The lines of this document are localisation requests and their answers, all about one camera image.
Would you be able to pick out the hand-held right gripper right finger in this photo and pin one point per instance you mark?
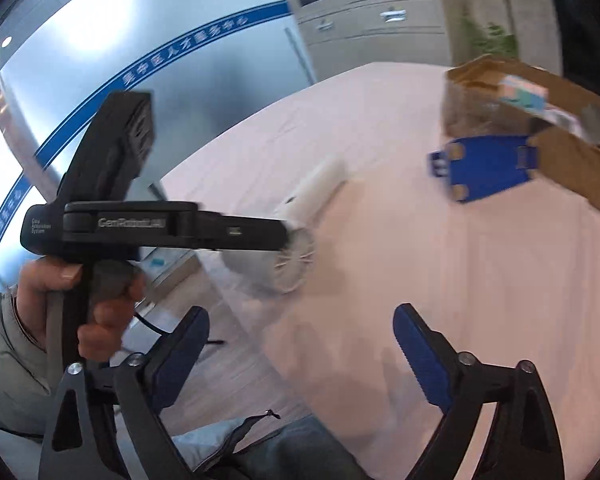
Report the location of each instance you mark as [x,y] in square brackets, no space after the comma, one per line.
[420,355]

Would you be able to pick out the person's left hand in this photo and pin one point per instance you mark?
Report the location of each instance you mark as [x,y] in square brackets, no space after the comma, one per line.
[35,285]

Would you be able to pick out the person's left forearm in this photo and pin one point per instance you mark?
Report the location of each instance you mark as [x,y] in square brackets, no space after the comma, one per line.
[10,360]

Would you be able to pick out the tall leafy potted tree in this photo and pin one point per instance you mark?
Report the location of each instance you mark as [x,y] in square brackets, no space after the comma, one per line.
[490,40]

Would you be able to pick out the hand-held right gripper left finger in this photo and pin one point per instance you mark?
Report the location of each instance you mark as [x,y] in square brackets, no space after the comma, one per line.
[180,360]

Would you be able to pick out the person's leg in jeans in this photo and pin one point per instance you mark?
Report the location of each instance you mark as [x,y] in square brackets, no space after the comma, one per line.
[305,450]

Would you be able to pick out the person's grey jacket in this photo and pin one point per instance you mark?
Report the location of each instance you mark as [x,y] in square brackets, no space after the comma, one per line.
[200,445]

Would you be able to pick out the grey metal cabinet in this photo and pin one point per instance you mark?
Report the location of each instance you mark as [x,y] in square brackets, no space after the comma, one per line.
[370,35]

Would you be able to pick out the blue flat plastic board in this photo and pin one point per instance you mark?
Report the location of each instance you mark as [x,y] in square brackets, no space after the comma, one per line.
[485,165]

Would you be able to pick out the pastel puzzle cube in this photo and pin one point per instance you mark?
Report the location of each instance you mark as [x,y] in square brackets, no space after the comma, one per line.
[522,92]

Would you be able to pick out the brown cardboard box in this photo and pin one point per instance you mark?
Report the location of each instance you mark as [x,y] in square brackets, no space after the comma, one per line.
[570,170]

